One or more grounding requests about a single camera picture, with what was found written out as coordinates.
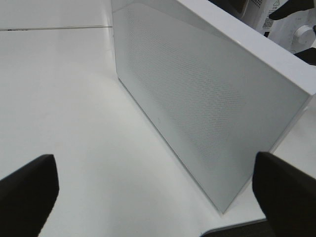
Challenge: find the upper white microwave knob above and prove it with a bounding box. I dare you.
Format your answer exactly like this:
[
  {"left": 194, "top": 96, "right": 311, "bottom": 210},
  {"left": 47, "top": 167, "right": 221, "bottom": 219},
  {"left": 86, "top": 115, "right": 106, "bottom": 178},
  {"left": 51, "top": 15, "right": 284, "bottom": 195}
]
[{"left": 294, "top": 25, "right": 315, "bottom": 44}]

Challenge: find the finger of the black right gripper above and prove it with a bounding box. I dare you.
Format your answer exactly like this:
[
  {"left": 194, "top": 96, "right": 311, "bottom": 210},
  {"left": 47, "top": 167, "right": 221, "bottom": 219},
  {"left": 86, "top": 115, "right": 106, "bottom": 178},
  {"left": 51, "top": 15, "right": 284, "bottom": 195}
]
[
  {"left": 269, "top": 0, "right": 316, "bottom": 20},
  {"left": 295, "top": 47, "right": 316, "bottom": 66}
]

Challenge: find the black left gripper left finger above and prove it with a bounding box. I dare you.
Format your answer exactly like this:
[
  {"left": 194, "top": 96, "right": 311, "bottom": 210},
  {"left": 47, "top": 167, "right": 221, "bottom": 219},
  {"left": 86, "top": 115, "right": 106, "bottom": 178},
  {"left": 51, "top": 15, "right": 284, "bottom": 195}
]
[{"left": 0, "top": 155, "right": 59, "bottom": 237}]

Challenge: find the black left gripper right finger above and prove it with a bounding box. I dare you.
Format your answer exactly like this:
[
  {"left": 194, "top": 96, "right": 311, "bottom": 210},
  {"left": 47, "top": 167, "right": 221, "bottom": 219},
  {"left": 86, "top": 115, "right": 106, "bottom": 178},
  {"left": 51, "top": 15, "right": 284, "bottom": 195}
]
[{"left": 252, "top": 152, "right": 316, "bottom": 237}]

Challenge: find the white microwave oven body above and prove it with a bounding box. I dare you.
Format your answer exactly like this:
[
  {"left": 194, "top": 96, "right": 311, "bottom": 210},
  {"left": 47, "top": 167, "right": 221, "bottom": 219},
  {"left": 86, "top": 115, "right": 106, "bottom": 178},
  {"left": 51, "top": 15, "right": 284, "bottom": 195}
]
[{"left": 212, "top": 0, "right": 316, "bottom": 55}]

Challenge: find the white microwave door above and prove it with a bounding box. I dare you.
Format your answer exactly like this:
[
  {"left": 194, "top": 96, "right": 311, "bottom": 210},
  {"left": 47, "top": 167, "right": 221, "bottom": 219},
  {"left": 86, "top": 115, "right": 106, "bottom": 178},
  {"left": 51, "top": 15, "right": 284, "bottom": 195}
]
[{"left": 112, "top": 0, "right": 316, "bottom": 212}]

